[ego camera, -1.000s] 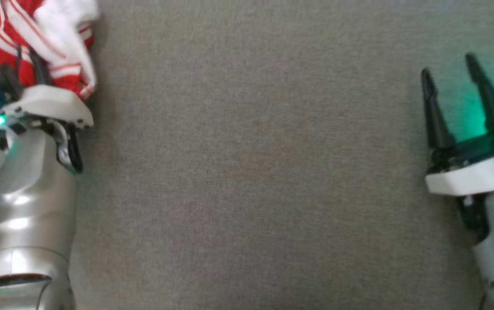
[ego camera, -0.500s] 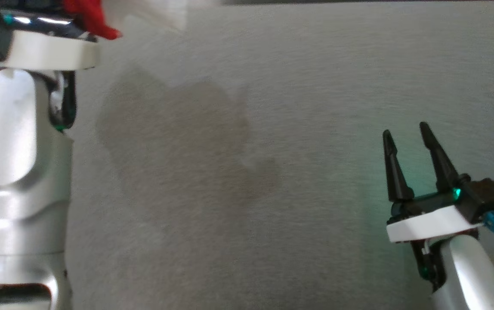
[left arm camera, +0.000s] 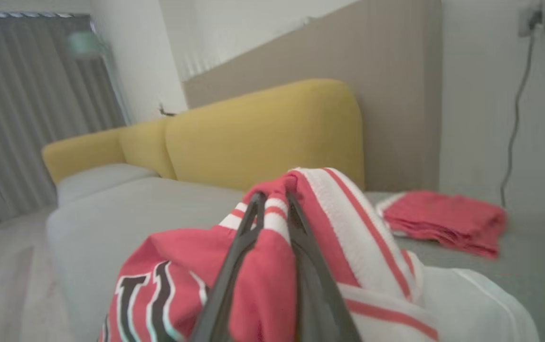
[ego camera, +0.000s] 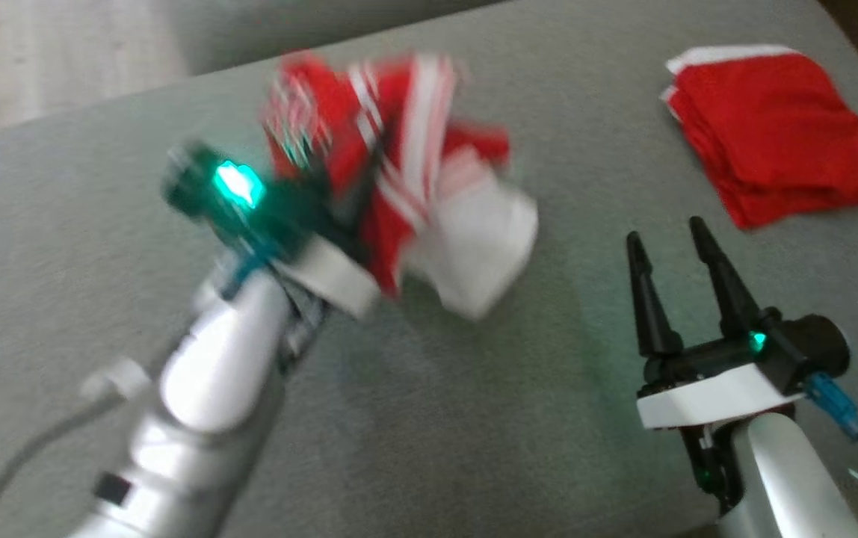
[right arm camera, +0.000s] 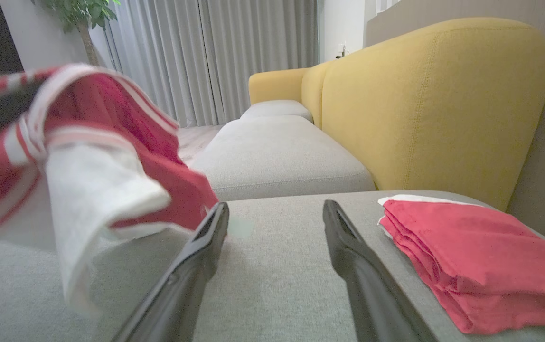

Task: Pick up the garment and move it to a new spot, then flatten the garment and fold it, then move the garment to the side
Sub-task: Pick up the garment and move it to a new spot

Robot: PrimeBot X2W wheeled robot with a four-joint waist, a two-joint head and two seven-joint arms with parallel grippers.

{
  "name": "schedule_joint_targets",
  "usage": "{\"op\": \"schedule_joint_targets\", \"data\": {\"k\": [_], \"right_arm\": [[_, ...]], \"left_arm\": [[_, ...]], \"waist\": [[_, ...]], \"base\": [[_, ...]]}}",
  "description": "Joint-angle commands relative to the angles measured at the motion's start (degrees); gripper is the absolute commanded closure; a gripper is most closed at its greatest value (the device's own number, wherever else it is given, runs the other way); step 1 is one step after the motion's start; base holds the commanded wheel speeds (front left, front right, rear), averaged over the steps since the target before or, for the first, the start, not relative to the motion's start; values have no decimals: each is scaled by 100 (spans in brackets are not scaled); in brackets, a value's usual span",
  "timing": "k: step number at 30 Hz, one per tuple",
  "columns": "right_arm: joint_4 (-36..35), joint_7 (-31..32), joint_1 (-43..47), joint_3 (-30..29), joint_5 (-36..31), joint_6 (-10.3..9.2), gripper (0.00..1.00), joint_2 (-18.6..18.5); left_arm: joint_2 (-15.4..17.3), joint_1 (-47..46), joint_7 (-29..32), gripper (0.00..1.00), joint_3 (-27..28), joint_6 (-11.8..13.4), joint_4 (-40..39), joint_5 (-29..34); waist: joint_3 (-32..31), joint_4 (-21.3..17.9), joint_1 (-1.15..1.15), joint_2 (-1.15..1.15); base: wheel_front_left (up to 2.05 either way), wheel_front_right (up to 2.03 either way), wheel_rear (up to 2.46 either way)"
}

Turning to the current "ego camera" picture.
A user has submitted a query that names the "right arm cable blue plug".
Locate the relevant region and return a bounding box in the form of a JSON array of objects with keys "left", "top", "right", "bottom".
[{"left": 803, "top": 371, "right": 858, "bottom": 485}]

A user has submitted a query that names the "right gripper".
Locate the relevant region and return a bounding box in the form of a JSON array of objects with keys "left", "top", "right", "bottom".
[{"left": 626, "top": 216, "right": 809, "bottom": 432}]

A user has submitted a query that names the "folded red garment white edge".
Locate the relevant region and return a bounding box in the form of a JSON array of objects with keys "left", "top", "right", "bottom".
[{"left": 659, "top": 45, "right": 858, "bottom": 231}]

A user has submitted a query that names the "left arm grey cable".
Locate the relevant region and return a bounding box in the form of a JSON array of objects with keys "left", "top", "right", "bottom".
[{"left": 0, "top": 357, "right": 152, "bottom": 538}]

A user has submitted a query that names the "red and white garment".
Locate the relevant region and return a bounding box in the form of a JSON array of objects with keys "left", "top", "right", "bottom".
[{"left": 261, "top": 51, "right": 540, "bottom": 322}]

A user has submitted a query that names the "left arm blue cable plug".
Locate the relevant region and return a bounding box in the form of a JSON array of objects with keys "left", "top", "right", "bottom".
[{"left": 220, "top": 243, "right": 285, "bottom": 301}]

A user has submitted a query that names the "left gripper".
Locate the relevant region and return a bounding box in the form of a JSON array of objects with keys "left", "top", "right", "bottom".
[{"left": 205, "top": 143, "right": 392, "bottom": 321}]

